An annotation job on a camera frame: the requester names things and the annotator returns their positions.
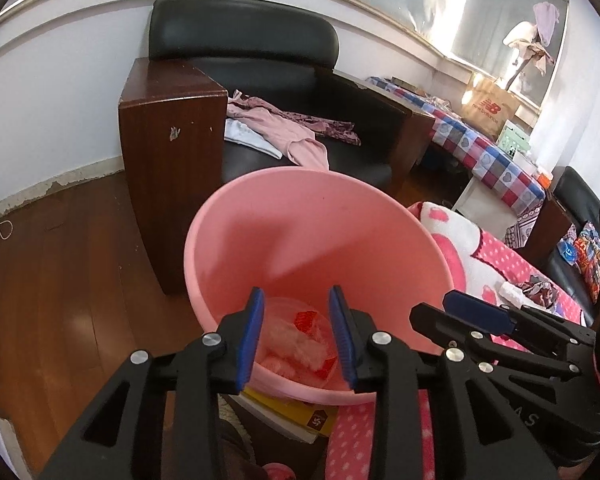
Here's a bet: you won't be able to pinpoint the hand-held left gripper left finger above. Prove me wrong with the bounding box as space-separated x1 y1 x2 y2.
35 287 266 480

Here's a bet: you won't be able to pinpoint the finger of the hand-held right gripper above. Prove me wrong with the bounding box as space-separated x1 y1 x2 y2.
442 290 598 348
409 302 598 386

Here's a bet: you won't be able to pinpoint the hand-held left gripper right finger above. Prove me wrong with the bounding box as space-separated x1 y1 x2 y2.
328 285 556 480

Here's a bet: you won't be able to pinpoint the pink plastic basin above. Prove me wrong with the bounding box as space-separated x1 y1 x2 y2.
184 169 463 407

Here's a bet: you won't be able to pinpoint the white crumpled tissue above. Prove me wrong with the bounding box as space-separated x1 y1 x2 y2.
497 282 528 308

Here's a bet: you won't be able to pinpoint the pink polka dot blanket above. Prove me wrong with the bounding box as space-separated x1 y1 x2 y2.
325 201 598 480

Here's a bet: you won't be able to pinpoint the dark crumpled cloth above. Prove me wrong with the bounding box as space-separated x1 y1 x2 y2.
517 275 556 308

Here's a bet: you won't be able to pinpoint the yellow book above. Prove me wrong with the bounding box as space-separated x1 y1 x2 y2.
240 385 340 445

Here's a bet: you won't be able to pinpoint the red patterned cloth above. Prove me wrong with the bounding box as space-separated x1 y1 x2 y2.
504 205 546 250

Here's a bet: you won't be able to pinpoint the white table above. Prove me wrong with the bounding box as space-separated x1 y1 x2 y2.
450 175 518 241

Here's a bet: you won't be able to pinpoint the colourful snack packets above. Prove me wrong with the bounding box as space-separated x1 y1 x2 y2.
575 220 600 303

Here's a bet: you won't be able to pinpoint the checkered tablecloth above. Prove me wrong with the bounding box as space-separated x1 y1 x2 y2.
367 76 548 216

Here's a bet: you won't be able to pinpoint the black leather sofa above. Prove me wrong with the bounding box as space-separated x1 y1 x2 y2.
505 166 600 321

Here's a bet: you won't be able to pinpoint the green box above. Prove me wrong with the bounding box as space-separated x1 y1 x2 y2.
495 120 533 161

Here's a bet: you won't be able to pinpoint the brown paper bag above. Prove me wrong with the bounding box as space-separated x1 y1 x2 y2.
461 72 522 137

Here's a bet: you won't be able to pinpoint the white cloth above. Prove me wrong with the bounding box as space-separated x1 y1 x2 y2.
223 119 283 158

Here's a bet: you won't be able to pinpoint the floral patterned garment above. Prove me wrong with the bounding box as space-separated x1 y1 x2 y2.
228 90 363 147

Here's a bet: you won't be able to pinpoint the plain pink garment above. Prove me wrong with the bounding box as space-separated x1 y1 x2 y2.
226 102 331 170

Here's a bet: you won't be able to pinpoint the hanging white garment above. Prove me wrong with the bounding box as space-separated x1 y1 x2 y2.
502 20 541 51

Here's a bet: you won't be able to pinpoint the hanging lilac garment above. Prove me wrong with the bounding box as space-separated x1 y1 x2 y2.
532 1 562 48

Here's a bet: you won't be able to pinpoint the black leather armchair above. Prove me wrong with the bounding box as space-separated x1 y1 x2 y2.
119 0 433 296

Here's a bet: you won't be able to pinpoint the gold framed window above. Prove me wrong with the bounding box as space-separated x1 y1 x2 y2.
0 0 573 111

